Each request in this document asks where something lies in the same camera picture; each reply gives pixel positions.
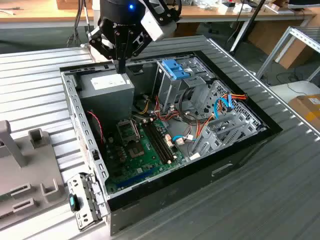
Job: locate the black RAM slot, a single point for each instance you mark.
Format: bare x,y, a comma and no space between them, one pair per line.
155,143
162,141

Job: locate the silver disk bay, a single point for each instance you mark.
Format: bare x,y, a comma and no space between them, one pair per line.
212,142

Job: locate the grey power supply unit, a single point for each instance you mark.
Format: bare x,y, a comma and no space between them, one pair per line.
105,105

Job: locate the labelled cardboard box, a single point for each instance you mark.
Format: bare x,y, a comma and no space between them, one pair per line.
302,110

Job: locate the green motherboard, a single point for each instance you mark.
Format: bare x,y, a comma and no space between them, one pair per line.
147,162

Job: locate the grey parts rack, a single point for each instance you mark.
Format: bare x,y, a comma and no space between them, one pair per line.
32,170

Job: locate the grey metal shelf frame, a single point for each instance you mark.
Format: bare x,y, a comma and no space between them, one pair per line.
276,50

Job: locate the small brown cardboard box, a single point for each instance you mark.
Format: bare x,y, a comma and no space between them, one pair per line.
67,4

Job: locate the white plug connector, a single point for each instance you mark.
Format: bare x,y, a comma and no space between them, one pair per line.
179,141

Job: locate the white low table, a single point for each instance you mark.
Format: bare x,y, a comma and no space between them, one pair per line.
300,90

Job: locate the white paper pile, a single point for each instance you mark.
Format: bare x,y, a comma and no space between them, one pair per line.
205,4

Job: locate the white box stack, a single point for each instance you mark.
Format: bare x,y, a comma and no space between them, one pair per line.
240,8

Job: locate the silver metal drive cage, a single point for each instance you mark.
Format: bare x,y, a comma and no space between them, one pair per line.
172,92

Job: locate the black monitor base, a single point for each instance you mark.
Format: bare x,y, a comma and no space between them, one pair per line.
300,5

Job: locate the blue expansion slot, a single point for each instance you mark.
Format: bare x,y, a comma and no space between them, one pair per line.
135,178

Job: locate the CPU socket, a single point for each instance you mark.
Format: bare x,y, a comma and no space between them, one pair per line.
136,150

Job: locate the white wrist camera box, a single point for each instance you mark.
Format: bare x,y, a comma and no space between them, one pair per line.
156,27

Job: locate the black open PC case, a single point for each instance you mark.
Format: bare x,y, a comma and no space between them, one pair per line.
175,195

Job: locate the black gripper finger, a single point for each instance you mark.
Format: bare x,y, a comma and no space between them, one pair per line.
96,43
128,50

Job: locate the flat tan box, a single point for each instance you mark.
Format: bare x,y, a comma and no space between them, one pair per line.
277,8

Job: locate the silver slot retention bracket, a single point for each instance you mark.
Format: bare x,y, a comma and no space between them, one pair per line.
87,200

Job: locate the blue plastic drive latch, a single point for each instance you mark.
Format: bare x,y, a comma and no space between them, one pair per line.
175,67

